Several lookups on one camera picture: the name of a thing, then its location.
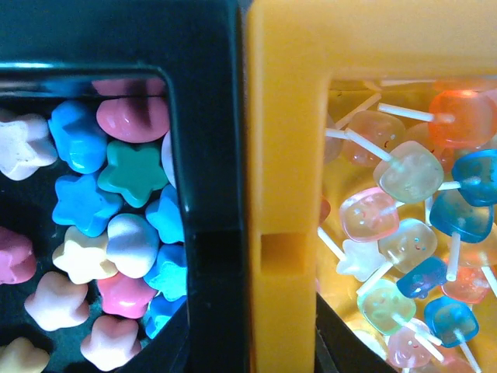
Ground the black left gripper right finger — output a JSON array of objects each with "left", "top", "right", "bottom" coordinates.
[{"left": 315, "top": 293, "right": 394, "bottom": 373}]

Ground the yellow bin with lollipops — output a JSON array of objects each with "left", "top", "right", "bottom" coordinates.
[{"left": 246, "top": 1, "right": 496, "bottom": 372}]

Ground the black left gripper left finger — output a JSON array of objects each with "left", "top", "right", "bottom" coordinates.
[{"left": 118, "top": 305, "right": 189, "bottom": 373}]

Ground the black bin with star candies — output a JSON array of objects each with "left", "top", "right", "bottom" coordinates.
[{"left": 1, "top": 1, "right": 249, "bottom": 372}]

